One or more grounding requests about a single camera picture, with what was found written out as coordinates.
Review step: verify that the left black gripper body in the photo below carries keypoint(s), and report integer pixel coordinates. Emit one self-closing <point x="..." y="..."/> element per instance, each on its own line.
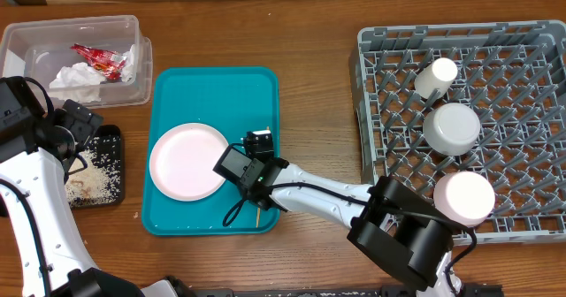
<point x="67" y="150"/>

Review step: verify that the white napkin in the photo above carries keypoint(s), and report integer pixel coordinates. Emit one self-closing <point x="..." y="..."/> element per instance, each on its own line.
<point x="79" y="83"/>

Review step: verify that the red snack wrapper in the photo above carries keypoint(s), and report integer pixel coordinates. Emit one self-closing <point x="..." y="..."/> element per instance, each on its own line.
<point x="111" y="64"/>

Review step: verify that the large pink plate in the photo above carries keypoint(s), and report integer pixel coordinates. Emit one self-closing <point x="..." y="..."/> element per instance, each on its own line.
<point x="182" y="160"/>

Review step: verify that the white cup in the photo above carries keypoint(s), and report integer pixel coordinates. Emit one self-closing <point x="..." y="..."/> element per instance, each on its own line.
<point x="440" y="74"/>

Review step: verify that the grey bowl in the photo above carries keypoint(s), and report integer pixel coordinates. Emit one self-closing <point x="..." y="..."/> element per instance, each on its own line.
<point x="452" y="129"/>

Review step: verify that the small pink saucer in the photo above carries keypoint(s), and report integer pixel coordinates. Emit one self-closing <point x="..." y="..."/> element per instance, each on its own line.
<point x="465" y="197"/>

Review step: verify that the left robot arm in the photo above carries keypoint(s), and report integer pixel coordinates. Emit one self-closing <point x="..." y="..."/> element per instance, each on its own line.
<point x="54" y="259"/>

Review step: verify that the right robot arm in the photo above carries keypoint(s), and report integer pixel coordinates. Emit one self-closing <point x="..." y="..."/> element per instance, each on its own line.
<point x="398" y="230"/>

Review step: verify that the clear plastic waste bin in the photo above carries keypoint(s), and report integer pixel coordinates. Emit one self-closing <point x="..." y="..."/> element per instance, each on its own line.
<point x="39" y="50"/>

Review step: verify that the grey dishwasher rack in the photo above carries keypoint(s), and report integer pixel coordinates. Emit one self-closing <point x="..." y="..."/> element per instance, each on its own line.
<point x="512" y="74"/>

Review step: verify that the black rectangular tray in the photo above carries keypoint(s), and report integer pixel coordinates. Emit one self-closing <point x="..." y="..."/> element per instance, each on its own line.
<point x="58" y="172"/>

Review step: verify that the teal serving tray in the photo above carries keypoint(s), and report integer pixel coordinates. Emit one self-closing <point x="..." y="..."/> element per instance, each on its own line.
<point x="233" y="100"/>

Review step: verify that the spilled rice pile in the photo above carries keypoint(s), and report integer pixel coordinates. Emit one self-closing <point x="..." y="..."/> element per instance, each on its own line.
<point x="100" y="183"/>

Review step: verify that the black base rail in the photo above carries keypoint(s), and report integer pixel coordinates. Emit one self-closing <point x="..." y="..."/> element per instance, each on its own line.
<point x="384" y="291"/>

